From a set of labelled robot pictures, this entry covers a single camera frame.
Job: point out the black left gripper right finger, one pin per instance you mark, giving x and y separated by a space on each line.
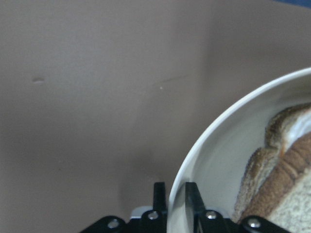
194 204

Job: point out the bread slice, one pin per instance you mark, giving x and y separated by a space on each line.
284 198
281 132

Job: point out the cream round plate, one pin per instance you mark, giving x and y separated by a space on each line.
217 160

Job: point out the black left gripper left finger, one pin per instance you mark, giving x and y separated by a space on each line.
159 198

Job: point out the bread slice in plate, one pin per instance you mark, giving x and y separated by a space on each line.
281 132

